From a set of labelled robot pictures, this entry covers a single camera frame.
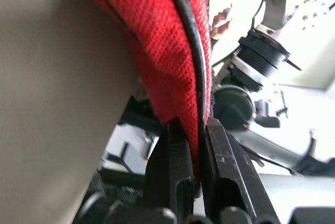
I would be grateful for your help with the silver robot torso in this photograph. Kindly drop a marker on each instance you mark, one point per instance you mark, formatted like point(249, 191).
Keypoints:
point(311, 14)

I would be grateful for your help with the person's bare hand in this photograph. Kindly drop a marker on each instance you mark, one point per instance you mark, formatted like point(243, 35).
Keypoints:
point(221, 22)

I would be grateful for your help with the red mesh paddle case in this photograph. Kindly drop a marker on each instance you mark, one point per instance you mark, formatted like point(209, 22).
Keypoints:
point(162, 38)

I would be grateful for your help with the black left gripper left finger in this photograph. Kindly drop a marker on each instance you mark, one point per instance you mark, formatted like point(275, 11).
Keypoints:
point(167, 171)

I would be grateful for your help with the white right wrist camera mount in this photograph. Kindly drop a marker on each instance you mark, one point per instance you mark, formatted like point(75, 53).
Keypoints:
point(247, 73)

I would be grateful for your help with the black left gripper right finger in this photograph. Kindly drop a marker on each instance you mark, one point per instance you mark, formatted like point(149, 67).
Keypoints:
point(225, 171)

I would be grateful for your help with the silver metal tube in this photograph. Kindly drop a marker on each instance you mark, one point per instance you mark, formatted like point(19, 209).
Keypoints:
point(272, 149)

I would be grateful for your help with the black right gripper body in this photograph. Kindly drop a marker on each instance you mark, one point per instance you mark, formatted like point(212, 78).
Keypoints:
point(234, 107)

